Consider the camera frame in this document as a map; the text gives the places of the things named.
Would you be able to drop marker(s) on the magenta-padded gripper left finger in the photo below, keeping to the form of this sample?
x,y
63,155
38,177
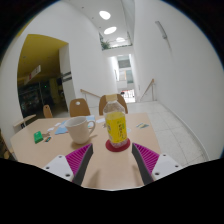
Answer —
x,y
61,166

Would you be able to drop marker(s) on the small colourful card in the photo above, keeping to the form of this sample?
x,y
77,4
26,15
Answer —
x,y
142,125

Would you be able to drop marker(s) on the white paper card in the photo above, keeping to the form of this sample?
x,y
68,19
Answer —
x,y
58,124
50,129

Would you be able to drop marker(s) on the yellow-labelled clear drink bottle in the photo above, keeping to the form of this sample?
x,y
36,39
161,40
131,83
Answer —
x,y
116,128

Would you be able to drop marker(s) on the small multicoloured object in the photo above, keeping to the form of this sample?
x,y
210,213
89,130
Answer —
x,y
48,139

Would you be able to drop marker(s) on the round ceiling lights group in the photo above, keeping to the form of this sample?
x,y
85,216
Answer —
x,y
104,15

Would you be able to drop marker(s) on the wooden chair with round hole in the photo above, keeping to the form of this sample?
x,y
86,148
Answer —
x,y
102,106
79,109

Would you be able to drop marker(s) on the light wooden side table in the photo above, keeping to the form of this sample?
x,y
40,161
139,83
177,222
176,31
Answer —
x,y
25,119

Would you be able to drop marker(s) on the flat round red coaster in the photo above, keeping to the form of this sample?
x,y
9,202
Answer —
x,y
108,146

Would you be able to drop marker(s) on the light blue printed sheet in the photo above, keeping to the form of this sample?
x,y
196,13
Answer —
x,y
60,130

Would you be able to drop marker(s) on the small green box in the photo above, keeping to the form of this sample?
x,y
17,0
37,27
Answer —
x,y
38,137

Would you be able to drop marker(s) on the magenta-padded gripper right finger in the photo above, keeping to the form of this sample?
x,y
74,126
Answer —
x,y
165,166

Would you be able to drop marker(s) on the grey wall lamp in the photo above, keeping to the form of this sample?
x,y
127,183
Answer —
x,y
161,30

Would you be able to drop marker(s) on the wooden stair handrail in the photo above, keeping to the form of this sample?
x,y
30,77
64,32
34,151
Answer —
x,y
148,87
90,93

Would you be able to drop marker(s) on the white hanging sign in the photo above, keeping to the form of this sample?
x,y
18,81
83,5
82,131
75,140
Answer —
x,y
32,75

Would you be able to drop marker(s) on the white ceramic mug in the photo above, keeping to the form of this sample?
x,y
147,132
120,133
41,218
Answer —
x,y
78,131

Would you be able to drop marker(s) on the small wooden chair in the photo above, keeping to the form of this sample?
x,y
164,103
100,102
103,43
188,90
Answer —
x,y
47,111

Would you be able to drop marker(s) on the green potted plant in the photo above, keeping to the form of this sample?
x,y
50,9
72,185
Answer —
x,y
105,45

